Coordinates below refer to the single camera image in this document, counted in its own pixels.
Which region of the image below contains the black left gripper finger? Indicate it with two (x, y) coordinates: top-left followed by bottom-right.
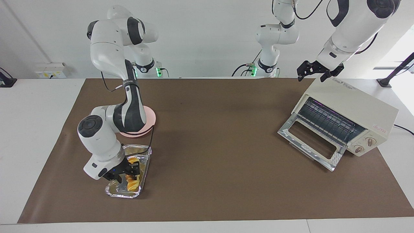
(320, 64), (345, 82)
(297, 61), (308, 82)

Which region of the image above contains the aluminium foil tray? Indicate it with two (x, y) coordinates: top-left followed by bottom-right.
(104, 144), (152, 198)

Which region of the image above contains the golden ridged bread roll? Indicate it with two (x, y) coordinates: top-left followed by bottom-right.
(125, 157), (142, 192)

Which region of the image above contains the cream toaster oven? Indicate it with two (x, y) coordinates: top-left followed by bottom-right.
(291, 78), (399, 157)

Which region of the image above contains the glass oven door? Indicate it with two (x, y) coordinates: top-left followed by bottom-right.
(278, 117), (347, 172)

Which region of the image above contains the pink round plate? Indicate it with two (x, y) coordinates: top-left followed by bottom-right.
(119, 105), (158, 138)

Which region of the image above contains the brown table mat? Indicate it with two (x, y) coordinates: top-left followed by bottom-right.
(17, 78), (414, 224)

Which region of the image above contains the black table clamp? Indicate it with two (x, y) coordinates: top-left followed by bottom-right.
(0, 67), (17, 88)

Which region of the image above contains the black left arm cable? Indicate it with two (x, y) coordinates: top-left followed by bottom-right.
(272, 0), (379, 55)

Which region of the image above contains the black camera stand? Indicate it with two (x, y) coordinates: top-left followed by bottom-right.
(377, 52), (414, 88)

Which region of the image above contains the black left base cable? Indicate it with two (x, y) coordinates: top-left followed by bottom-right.
(231, 50), (260, 77)

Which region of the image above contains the black oven power cable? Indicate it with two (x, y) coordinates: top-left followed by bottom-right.
(393, 124), (414, 136)

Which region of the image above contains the white wall socket box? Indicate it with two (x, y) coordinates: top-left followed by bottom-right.
(35, 63), (67, 79)

